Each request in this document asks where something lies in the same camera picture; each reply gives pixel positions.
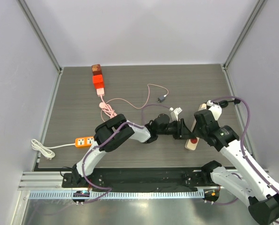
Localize brown wooden block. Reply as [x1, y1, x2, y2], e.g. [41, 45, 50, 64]
[91, 64, 102, 75]

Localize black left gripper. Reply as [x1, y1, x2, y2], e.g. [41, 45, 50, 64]
[156, 118, 194, 140]

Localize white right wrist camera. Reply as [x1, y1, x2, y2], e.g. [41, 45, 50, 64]
[206, 100, 222, 120]

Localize white slotted cable duct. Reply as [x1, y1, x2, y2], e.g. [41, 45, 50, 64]
[29, 189, 205, 201]

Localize pink charging cable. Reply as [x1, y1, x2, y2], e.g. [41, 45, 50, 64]
[98, 83, 170, 120]

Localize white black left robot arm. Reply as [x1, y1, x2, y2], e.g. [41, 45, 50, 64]
[72, 114, 196, 188]

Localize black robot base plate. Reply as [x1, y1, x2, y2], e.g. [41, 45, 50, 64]
[62, 167, 220, 203]

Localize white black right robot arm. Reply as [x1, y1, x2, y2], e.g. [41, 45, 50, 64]
[193, 109, 279, 225]

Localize red orange block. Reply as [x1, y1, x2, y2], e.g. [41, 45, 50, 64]
[92, 74, 104, 90]

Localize beige power strip red sockets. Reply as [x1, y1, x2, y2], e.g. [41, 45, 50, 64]
[185, 103, 207, 150]

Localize black power strip cord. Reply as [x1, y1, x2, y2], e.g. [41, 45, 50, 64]
[218, 98, 241, 110]

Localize orange power strip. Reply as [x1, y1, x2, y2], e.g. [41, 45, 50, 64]
[75, 136, 94, 149]

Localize white power strip cord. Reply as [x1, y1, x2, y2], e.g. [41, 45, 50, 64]
[31, 138, 76, 161]

